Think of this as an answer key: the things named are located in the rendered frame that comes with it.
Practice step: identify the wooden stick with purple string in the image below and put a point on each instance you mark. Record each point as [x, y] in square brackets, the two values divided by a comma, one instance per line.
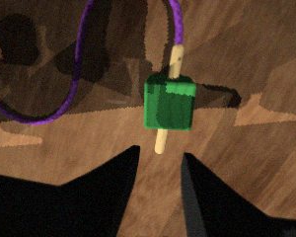
[173, 74]

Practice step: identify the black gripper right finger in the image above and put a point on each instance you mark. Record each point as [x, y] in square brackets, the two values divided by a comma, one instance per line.
[214, 209]

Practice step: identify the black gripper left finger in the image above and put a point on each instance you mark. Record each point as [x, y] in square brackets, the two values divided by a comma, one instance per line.
[91, 205]

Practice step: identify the green block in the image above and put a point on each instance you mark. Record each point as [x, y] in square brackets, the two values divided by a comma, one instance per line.
[169, 104]

